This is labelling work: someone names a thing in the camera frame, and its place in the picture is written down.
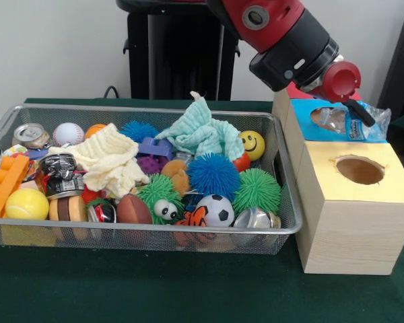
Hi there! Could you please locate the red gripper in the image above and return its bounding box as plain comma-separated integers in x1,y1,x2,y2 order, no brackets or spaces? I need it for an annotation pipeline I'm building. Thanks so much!
321,60,377,128

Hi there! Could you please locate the crushed clear plastic bottle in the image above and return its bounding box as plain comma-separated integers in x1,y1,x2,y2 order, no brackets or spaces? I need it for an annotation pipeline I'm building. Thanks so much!
312,102,393,143

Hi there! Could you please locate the wooden box with three holes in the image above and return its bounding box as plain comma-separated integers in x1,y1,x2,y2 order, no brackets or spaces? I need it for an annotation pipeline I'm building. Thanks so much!
272,79,404,275

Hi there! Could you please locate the clear mesh bin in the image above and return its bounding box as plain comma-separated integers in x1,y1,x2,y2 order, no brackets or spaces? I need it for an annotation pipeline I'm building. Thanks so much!
0,103,304,255

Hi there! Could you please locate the yellow smiley ball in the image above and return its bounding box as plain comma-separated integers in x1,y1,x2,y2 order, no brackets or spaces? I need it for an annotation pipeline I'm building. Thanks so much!
238,130,266,162

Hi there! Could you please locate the green spiky ball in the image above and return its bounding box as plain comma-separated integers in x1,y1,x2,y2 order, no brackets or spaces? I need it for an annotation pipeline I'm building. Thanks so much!
232,168,283,215

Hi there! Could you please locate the large blue spiky ball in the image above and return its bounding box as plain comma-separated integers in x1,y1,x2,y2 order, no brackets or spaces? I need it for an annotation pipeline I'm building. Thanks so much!
187,152,242,200

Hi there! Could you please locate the mint green cloth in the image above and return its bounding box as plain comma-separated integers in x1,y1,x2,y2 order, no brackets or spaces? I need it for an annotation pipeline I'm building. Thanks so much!
155,91,245,161

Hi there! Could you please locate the small soccer ball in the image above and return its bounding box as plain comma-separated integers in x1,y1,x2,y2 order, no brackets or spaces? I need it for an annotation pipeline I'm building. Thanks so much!
195,194,236,227

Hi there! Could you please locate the green furry googly-eyed toy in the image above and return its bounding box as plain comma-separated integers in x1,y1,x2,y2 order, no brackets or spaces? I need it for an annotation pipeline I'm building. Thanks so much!
137,174,184,225

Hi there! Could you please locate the small blue spiky ball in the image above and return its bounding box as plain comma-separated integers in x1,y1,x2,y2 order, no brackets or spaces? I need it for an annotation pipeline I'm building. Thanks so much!
120,120,160,143

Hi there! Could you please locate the cream knitted cloth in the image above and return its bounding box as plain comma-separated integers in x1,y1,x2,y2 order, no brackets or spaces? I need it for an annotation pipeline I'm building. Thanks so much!
49,123,150,199

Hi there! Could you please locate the white baseball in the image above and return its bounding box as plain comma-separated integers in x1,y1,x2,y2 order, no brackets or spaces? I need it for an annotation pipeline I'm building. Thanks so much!
53,122,86,147

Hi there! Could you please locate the yellow tennis ball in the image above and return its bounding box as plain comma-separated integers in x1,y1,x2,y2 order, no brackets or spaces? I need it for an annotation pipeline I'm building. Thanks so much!
5,188,50,221

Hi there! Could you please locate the orange toy brick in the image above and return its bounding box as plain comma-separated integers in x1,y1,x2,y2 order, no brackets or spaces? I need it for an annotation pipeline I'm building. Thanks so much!
0,154,30,218

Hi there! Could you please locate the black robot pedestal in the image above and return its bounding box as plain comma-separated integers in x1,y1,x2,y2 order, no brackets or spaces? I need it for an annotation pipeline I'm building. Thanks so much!
116,0,242,102

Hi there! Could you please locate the black cable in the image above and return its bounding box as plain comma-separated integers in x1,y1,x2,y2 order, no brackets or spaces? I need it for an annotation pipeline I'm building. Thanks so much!
103,85,121,100

